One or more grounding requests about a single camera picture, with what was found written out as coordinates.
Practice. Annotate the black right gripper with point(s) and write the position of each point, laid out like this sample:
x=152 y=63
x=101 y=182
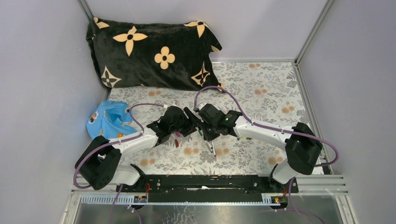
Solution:
x=207 y=136

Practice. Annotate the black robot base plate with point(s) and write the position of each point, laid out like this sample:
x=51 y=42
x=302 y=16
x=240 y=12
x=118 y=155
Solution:
x=207 y=188

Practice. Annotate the black floral pillow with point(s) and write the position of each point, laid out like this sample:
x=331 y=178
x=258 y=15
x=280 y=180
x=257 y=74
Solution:
x=174 y=56

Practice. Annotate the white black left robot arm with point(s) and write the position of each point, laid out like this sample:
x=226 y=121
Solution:
x=99 y=165

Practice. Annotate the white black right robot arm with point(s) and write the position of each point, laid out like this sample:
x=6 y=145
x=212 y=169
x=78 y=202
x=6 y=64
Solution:
x=301 y=148

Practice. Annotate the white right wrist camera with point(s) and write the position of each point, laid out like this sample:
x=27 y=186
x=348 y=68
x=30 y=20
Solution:
x=200 y=106

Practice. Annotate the bundle of coloured marker pens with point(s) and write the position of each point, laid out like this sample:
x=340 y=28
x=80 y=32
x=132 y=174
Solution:
x=208 y=144

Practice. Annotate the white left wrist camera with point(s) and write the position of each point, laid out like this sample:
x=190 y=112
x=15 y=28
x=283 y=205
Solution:
x=175 y=103

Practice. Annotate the aluminium frame rail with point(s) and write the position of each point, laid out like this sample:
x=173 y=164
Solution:
x=302 y=195

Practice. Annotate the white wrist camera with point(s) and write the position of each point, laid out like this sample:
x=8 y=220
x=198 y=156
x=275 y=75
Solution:
x=200 y=106
x=175 y=103

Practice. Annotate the floral patterned table mat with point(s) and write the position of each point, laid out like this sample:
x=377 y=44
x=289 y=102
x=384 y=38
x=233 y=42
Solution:
x=264 y=91

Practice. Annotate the blue cartoon cloth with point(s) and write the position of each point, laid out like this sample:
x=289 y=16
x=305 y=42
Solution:
x=111 y=120

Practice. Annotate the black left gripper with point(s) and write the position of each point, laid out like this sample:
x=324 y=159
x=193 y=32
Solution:
x=190 y=122

